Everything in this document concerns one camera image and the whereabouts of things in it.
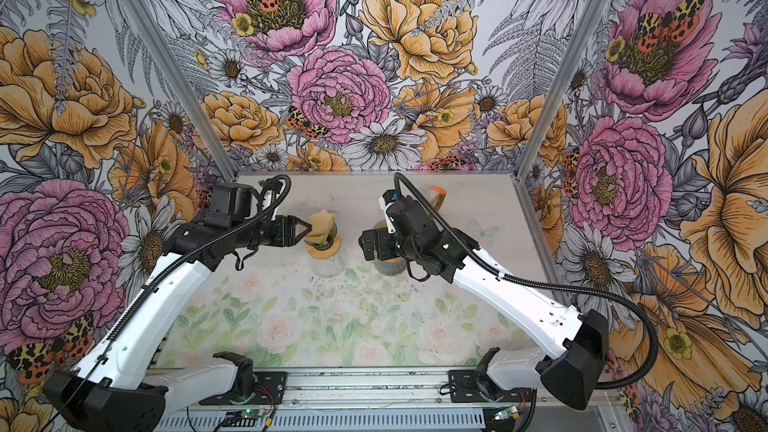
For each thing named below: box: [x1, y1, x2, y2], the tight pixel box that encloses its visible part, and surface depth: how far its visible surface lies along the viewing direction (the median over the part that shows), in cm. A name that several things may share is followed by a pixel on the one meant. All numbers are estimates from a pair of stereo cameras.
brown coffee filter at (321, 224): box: [304, 209, 336, 243], surface depth 87 cm
